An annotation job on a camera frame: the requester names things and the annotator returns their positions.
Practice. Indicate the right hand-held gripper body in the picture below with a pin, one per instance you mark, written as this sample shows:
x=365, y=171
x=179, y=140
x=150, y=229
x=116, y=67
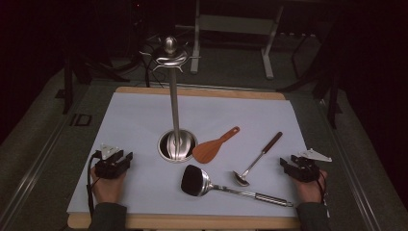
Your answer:
x=304, y=168

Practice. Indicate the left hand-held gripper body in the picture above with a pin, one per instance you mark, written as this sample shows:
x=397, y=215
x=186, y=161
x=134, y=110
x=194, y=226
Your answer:
x=110, y=166

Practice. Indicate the steel utensil rack with hooks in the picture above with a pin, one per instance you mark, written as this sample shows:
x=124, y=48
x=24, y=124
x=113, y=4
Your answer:
x=175, y=106

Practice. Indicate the wooden rice paddle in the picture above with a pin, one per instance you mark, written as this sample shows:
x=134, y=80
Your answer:
x=208, y=150

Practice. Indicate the person's left hand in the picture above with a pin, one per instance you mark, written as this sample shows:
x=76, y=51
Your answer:
x=107, y=189

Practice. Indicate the person's right hand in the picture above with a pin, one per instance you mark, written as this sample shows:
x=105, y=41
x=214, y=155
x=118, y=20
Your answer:
x=309, y=191

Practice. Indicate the white table mat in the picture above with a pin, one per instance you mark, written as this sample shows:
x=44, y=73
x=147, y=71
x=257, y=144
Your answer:
x=144, y=115

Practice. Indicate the black stand legs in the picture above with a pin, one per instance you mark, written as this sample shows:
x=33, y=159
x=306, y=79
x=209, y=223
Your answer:
x=69, y=80
x=332, y=93

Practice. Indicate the grey metal stand frame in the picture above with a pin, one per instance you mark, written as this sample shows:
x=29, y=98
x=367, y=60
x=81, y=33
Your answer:
x=237, y=25

